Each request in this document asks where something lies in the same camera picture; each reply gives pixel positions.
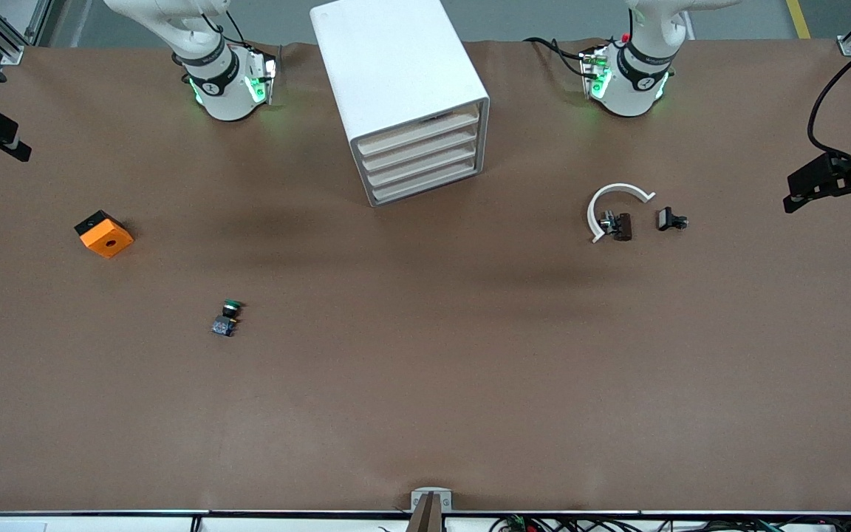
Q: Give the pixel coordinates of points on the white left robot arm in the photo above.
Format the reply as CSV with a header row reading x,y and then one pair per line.
x,y
629,89

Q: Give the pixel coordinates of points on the white table edge rail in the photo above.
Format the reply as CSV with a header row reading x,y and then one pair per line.
x,y
100,524

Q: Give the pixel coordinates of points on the grey metal bracket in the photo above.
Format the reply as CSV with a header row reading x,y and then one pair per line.
x,y
445,502

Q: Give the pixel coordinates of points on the green push button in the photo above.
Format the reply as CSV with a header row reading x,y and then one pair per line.
x,y
227,323

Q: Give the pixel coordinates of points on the brown table cover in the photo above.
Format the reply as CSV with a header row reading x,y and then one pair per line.
x,y
396,369

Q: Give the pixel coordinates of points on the orange block with hole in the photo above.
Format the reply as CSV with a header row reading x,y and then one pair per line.
x,y
106,238

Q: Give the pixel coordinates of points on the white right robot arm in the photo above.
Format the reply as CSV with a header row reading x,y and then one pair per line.
x,y
222,89

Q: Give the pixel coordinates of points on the small brown part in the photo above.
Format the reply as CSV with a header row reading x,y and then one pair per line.
x,y
622,225

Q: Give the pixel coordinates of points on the small black clip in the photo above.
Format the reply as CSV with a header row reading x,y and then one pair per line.
x,y
668,219

